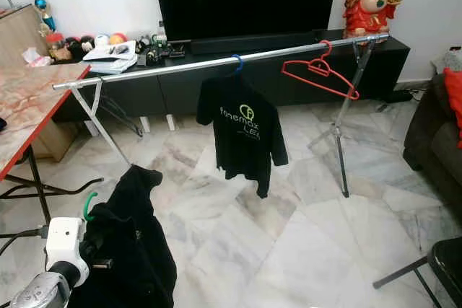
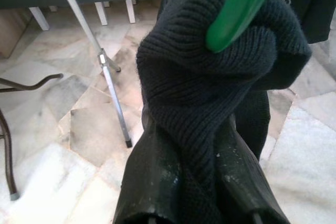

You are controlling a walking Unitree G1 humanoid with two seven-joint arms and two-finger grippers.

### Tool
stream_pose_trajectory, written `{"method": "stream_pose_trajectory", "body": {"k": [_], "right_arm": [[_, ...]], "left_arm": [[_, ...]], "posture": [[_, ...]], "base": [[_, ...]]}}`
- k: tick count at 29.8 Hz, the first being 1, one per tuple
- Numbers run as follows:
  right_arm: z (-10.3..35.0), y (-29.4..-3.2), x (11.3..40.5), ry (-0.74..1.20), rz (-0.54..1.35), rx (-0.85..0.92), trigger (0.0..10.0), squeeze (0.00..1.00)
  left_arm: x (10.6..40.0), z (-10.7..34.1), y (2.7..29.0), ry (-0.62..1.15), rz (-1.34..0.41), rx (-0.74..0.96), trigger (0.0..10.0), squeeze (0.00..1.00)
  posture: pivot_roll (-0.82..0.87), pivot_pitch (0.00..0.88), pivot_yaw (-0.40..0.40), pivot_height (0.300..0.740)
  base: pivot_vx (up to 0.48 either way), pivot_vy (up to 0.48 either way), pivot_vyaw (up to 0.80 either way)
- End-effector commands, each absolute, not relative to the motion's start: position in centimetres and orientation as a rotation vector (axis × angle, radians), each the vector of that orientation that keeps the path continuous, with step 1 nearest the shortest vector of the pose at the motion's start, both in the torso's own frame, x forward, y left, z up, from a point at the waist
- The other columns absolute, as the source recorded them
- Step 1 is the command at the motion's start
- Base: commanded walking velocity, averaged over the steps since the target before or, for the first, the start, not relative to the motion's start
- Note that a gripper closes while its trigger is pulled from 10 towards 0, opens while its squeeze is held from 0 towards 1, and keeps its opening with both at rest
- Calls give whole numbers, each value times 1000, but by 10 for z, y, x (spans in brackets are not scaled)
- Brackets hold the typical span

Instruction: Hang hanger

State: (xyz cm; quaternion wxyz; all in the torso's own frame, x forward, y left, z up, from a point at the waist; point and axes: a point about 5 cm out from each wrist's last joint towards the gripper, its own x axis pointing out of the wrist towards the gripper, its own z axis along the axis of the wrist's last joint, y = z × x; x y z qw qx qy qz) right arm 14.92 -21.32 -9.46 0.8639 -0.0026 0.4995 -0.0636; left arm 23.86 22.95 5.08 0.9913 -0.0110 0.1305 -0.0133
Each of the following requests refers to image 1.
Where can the blue gold trophy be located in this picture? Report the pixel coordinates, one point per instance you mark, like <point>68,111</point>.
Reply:
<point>43,3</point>

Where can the orange round toy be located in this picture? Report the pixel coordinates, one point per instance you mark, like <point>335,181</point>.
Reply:
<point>118,37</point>

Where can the lace covered side table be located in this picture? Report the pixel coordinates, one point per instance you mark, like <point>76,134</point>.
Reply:
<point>447,59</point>

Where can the red lid jar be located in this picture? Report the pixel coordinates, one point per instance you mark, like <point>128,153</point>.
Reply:
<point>55,47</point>

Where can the green plastic hanger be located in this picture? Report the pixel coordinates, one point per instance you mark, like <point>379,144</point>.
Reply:
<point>88,205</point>

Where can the clear plastic bottle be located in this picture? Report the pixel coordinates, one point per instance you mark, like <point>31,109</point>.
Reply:
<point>160,32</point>

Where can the black shirt green logo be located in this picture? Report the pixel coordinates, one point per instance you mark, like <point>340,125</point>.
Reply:
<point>242,142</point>
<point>133,250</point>

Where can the dark brown sofa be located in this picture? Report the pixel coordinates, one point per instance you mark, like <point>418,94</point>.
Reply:
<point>433,142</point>

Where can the red laughing buddha statue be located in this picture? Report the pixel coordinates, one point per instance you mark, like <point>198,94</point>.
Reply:
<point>369,1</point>

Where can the small black display device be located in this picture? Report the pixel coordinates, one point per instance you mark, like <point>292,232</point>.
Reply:
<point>176,50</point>

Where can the black folding chair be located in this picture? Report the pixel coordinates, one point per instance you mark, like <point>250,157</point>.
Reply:
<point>449,257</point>

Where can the white paper stack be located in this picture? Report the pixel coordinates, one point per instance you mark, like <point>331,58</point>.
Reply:
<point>112,57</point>

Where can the red plastic hanger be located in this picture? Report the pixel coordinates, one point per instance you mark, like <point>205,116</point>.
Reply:
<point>319,68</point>

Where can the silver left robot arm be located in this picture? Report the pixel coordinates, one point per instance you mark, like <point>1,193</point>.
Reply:
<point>47,290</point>

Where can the black mouse plush toy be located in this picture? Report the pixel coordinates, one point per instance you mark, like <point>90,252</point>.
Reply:
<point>79,43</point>

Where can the white round toy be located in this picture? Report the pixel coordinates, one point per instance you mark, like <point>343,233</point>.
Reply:
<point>101,40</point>

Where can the pink white tissue box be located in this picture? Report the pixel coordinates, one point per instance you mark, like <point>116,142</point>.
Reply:
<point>35,58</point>

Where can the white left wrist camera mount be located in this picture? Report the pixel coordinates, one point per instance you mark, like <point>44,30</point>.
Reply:
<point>65,239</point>

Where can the silver metal clothes rack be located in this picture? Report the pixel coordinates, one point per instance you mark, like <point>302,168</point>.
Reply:
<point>202,64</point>

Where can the blue plastic hanger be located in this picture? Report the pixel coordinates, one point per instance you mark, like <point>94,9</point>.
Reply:
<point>240,64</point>

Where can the navy blue shirt red trim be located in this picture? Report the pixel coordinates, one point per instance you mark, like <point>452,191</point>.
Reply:
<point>2,124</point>

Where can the black television console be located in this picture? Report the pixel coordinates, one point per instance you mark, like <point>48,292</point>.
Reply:
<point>296,77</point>

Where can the marble pattern folding table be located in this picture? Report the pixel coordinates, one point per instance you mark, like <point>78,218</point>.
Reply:
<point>36,99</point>

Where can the light wood sideboard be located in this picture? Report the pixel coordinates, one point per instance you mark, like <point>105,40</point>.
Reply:
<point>18,34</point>

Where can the black soundbar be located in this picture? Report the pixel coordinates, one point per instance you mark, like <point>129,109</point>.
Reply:
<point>253,42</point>

